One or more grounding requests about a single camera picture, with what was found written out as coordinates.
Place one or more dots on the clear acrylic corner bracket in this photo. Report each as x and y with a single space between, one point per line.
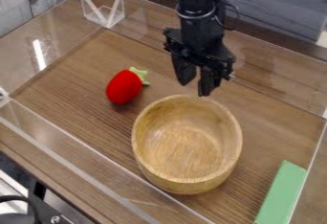
105 16

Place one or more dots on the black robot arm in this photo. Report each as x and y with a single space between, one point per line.
195 44

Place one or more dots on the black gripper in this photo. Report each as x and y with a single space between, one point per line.
215 59

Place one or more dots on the wooden bowl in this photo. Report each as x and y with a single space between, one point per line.
187 142

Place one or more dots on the red plush strawberry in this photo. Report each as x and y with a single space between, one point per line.
125 85

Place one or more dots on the clear acrylic front panel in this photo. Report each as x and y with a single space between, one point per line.
101 188

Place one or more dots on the green rectangular block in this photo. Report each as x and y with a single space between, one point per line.
279 201

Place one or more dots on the black metal table bracket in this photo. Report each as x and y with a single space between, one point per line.
47 214

